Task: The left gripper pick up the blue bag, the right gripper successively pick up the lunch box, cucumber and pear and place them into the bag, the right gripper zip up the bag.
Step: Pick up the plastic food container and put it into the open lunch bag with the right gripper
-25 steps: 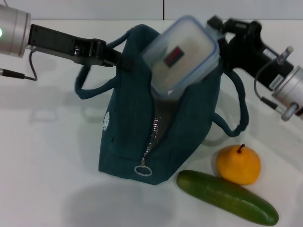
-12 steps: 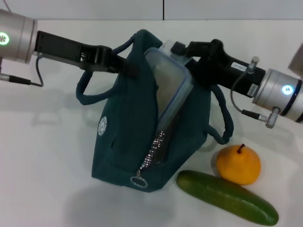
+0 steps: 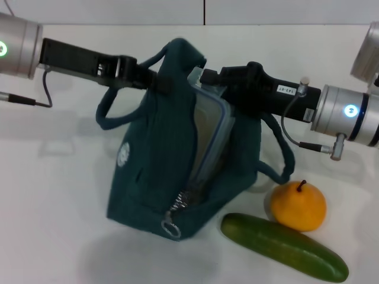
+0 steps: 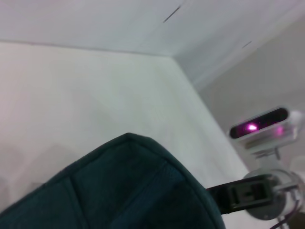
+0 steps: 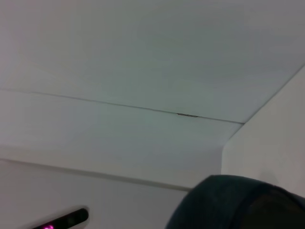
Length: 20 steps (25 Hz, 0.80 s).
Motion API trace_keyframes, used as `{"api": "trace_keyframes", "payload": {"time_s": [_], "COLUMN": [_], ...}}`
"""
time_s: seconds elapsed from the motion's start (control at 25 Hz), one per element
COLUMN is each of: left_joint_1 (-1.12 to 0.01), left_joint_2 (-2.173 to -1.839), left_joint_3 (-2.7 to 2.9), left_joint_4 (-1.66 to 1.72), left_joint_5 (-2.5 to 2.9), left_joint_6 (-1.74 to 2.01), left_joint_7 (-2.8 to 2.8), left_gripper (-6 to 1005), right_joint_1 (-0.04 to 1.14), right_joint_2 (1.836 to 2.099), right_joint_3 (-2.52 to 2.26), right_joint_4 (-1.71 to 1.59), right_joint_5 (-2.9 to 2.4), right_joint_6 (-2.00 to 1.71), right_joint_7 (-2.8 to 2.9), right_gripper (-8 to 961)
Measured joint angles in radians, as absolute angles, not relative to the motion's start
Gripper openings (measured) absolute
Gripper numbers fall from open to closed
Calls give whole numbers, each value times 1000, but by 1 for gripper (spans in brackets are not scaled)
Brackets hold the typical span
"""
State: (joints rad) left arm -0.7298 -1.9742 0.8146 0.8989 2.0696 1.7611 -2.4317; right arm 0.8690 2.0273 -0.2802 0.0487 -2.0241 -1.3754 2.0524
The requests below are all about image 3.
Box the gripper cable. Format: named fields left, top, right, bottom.
left=280, top=76, right=348, bottom=162
left=0, top=65, right=54, bottom=109

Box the orange yellow pear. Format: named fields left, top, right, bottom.
left=269, top=179, right=327, bottom=233

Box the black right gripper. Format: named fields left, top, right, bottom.
left=200, top=61, right=323, bottom=122

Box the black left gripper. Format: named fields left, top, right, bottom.
left=39, top=37, right=173, bottom=93

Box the dark teal fabric lunch bag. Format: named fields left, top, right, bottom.
left=95, top=37, right=296, bottom=242

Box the green cucumber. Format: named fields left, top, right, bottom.
left=220, top=212, right=349, bottom=282

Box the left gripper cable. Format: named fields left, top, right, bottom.
left=0, top=65, right=54, bottom=109

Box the clear blue-rimmed food container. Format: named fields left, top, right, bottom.
left=186, top=66, right=229, bottom=193

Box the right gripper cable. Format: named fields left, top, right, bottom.
left=280, top=76, right=348, bottom=162

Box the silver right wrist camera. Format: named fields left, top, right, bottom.
left=350, top=21, right=379, bottom=80

